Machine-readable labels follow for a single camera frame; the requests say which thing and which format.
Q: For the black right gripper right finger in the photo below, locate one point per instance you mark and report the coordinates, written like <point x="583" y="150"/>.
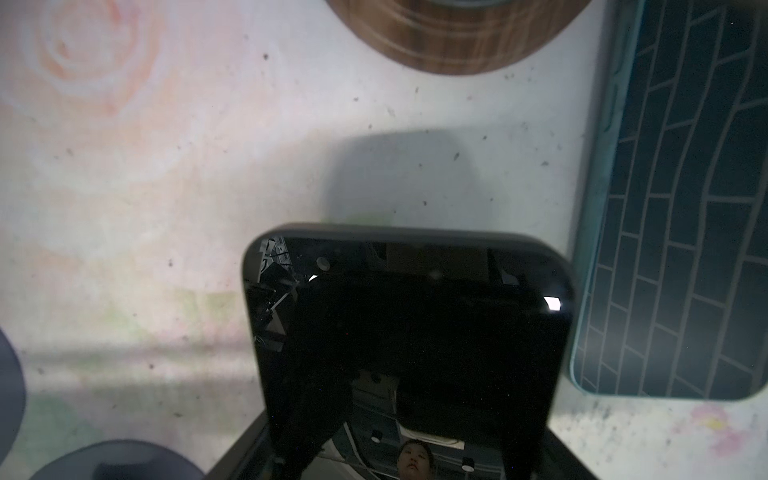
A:
<point x="559" y="463"/>

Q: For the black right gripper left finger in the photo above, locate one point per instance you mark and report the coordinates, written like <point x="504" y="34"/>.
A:
<point x="249" y="456"/>

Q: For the teal edged black phone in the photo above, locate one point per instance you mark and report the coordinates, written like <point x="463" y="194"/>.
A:
<point x="671" y="249"/>

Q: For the grey stand centre right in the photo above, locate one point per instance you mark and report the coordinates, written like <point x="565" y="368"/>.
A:
<point x="13" y="396"/>

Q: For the grey stand wooden base right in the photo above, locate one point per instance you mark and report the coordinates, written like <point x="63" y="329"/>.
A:
<point x="457" y="38"/>

